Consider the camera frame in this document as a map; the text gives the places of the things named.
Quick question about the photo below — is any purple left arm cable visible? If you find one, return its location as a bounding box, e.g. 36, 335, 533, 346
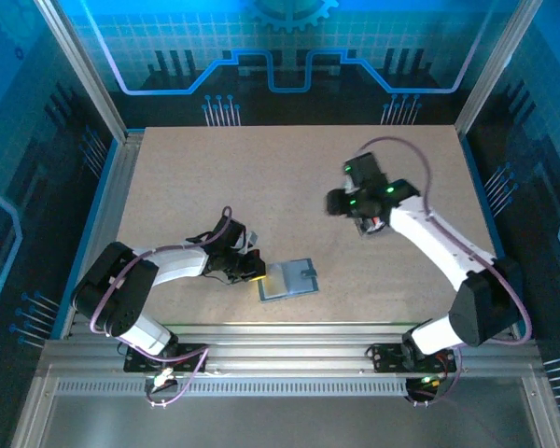
89, 205, 234, 411

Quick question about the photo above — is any slotted metal cable duct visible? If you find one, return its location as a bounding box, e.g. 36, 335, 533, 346
55, 380, 410, 398

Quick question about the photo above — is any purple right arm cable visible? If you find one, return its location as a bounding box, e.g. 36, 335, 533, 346
357, 136, 533, 408

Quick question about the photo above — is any aluminium side rail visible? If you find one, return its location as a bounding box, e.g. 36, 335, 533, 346
58, 130, 146, 340

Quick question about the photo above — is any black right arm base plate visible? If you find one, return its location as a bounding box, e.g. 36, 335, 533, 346
371, 343, 457, 374

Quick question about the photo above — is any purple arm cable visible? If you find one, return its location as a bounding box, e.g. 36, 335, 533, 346
89, 205, 234, 411
357, 136, 533, 408

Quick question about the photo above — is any clear acrylic card tray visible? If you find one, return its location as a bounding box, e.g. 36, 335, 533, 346
353, 215, 389, 239

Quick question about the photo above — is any clear plastic case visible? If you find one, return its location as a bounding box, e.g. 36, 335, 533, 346
256, 257, 320, 304

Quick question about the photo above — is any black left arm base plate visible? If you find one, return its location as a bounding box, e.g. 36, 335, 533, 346
123, 343, 210, 374

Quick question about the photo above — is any grey metal panel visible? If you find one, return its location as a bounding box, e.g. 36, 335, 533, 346
36, 396, 542, 448

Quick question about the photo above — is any lit controller board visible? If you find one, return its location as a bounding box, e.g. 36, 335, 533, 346
414, 372, 444, 391

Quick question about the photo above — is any aluminium frame post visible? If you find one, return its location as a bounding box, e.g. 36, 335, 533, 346
33, 0, 132, 144
455, 0, 545, 136

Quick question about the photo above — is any aluminium frame rail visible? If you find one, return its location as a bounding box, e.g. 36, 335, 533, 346
35, 321, 550, 382

